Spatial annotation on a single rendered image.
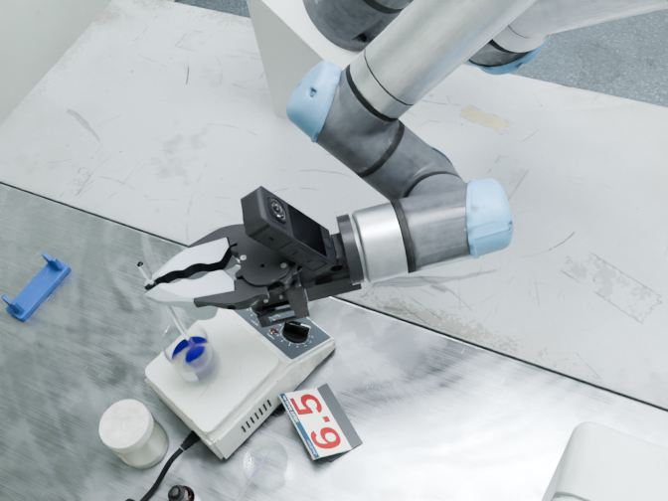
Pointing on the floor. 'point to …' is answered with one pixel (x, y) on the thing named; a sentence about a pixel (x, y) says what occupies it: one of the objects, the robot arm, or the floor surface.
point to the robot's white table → (584, 104)
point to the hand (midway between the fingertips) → (155, 283)
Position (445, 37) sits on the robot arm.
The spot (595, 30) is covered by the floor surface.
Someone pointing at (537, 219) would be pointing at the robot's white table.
